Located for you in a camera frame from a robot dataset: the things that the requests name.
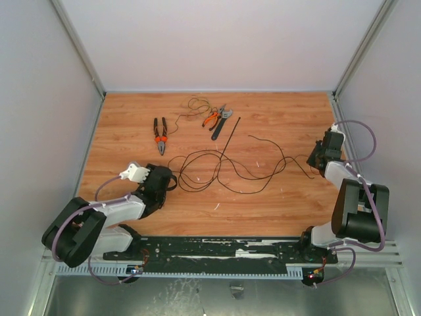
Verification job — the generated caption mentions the black wire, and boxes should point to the black wire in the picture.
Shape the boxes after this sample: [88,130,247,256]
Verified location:
[167,134,315,194]

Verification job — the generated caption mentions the thin brown yellow wire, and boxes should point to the thin brown yellow wire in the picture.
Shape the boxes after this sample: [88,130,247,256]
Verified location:
[168,95,213,136]

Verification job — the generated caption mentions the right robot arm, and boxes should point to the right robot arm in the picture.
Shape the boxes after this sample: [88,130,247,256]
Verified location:
[297,126,389,262]

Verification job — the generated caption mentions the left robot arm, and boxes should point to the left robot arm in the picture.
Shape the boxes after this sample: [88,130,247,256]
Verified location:
[41,162,177,268]

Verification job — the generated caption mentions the black zip tie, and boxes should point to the black zip tie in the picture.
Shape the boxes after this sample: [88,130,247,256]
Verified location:
[220,117,241,161]

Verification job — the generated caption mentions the orange black combination pliers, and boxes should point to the orange black combination pliers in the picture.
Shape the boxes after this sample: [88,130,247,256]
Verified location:
[153,117,168,155]

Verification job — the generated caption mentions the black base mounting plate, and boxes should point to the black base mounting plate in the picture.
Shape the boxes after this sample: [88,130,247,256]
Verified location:
[103,236,338,274]

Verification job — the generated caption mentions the orange needle nose pliers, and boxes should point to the orange needle nose pliers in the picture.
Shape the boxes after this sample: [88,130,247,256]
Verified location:
[202,105,226,131]

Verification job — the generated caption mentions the black adjustable wrench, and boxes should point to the black adjustable wrench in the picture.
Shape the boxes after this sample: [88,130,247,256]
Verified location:
[211,109,233,141]

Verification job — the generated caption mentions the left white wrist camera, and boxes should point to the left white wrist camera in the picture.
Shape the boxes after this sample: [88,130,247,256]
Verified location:
[119,161,151,183]

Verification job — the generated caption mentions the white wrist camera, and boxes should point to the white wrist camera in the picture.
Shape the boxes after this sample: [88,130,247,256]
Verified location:
[119,161,151,183]
[330,123,345,135]

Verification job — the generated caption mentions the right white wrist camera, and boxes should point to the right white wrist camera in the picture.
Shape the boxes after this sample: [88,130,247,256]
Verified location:
[330,123,345,135]

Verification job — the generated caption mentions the grey slotted cable duct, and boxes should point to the grey slotted cable duct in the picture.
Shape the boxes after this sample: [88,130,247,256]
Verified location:
[55,262,303,280]

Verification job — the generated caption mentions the aluminium front rail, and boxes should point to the aluminium front rail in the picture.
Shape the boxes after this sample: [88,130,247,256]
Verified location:
[41,235,404,268]

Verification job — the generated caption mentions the right aluminium frame post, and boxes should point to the right aluminium frame post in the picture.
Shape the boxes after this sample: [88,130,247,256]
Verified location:
[332,0,398,102]

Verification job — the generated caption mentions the aluminium frame post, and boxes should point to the aluminium frame post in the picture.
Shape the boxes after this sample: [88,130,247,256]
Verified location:
[49,0,107,99]
[332,0,398,102]

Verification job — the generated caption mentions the left aluminium frame post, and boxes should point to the left aluminium frame post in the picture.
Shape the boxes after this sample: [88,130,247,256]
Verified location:
[49,0,107,99]

